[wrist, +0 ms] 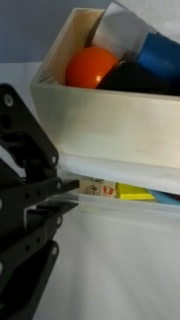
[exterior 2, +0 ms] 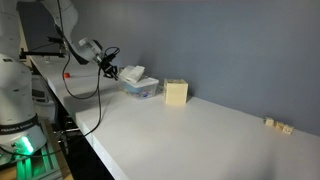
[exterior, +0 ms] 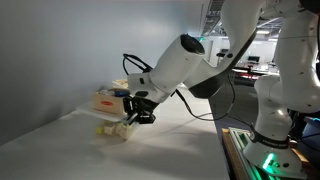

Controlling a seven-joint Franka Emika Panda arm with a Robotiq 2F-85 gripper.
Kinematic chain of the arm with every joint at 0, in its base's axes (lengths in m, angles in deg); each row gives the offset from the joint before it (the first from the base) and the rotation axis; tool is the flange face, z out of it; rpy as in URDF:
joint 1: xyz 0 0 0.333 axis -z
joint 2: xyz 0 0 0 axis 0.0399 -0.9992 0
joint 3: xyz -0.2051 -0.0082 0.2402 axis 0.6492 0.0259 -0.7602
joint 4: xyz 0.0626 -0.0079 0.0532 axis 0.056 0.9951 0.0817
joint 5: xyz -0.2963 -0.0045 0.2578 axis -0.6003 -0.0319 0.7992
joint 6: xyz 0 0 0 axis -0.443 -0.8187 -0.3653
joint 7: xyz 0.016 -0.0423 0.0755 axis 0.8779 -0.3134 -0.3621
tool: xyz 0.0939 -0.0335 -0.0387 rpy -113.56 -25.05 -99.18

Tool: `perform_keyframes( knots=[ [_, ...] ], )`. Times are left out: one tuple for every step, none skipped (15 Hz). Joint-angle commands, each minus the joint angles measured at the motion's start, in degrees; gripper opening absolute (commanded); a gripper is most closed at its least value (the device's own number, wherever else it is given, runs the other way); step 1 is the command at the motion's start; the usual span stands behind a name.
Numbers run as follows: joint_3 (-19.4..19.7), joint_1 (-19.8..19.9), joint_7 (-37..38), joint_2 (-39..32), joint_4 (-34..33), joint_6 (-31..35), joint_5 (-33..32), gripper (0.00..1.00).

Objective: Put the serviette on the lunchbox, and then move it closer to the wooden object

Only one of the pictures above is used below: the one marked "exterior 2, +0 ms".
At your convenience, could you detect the small wooden letter block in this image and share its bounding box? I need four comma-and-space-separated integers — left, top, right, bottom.
274, 120, 285, 131
282, 124, 295, 136
264, 116, 275, 127

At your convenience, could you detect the black camera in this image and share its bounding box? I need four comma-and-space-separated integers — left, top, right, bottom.
46, 35, 65, 44

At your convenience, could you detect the clear lunchbox with white lid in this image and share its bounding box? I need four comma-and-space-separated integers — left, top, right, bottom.
123, 76, 160, 101

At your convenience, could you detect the aluminium base frame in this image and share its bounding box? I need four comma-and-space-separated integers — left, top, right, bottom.
0, 118, 73, 180

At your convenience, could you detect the wooden shape sorter cube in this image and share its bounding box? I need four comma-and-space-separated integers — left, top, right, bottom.
162, 78, 189, 107

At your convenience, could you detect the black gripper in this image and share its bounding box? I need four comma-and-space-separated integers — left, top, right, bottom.
98, 47, 121, 81

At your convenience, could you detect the black stand bar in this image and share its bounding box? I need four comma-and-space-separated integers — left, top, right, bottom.
18, 48, 66, 60

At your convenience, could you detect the grey equipment box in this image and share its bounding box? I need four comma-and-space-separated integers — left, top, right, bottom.
29, 74, 58, 123

